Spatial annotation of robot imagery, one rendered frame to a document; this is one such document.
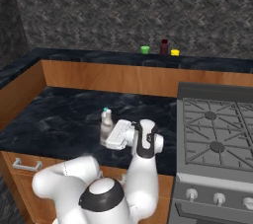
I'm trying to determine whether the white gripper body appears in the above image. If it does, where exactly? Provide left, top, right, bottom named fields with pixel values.
left=105, top=118, right=136, bottom=151

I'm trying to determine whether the wooden drawer front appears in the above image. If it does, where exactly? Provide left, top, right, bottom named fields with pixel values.
left=1, top=150, right=67, bottom=183
left=97, top=165, right=175, bottom=224

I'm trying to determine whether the clear bottle with teal cap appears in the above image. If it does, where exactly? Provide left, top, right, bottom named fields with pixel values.
left=99, top=107, right=115, bottom=147

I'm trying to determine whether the grey gas stove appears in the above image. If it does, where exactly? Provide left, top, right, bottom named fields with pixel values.
left=166, top=81, right=253, bottom=224

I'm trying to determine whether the silver drawer handle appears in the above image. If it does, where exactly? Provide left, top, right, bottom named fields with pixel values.
left=12, top=157, right=43, bottom=173

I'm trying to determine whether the white stove knob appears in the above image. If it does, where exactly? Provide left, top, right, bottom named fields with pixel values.
left=242, top=196, right=253, bottom=210
left=212, top=191, right=226, bottom=206
left=186, top=188, right=199, bottom=202

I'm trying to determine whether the dark red bottle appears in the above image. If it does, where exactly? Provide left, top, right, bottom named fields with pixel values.
left=159, top=38, right=170, bottom=56

